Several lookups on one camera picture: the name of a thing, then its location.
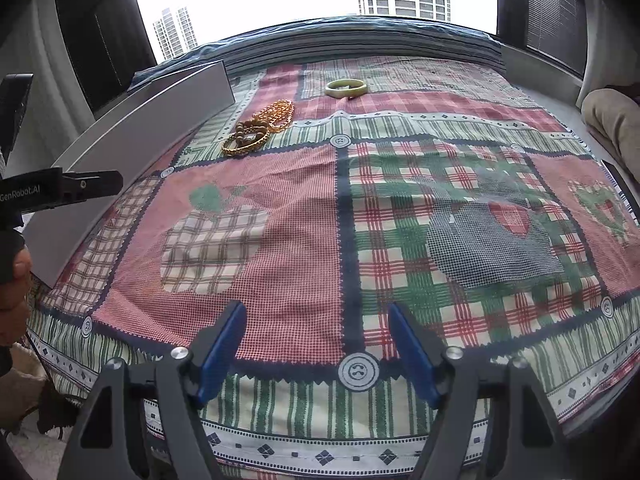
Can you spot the dark flat object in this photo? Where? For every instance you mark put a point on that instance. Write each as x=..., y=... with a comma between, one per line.
x=617, y=176

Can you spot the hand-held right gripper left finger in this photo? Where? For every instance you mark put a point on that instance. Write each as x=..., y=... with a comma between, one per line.
x=222, y=350

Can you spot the dark cloth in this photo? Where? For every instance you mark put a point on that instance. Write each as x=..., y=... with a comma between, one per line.
x=57, y=410

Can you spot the beige pillow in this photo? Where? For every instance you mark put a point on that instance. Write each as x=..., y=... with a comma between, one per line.
x=615, y=125

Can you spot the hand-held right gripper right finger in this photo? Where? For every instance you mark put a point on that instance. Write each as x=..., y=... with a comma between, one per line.
x=415, y=350

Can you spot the pale green jade bangle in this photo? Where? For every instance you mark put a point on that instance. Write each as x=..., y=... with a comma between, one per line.
x=330, y=90

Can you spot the white twin tower building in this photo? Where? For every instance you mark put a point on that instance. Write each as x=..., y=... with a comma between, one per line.
x=172, y=31

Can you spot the white curtain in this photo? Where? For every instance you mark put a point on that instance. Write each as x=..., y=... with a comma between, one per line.
x=615, y=35
x=55, y=90

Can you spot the white cardboard box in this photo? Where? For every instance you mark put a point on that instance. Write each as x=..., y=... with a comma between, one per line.
x=125, y=135

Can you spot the person's left hand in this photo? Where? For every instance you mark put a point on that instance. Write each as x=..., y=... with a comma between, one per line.
x=15, y=310

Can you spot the gold bangle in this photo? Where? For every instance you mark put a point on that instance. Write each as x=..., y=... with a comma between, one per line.
x=235, y=150

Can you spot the blue striped bedding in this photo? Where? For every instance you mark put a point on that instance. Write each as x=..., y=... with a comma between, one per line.
x=350, y=35

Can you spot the patchwork plaid blanket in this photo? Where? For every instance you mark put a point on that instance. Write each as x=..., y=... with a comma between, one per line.
x=300, y=220

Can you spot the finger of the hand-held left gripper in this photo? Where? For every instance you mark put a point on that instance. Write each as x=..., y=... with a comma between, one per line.
x=92, y=186

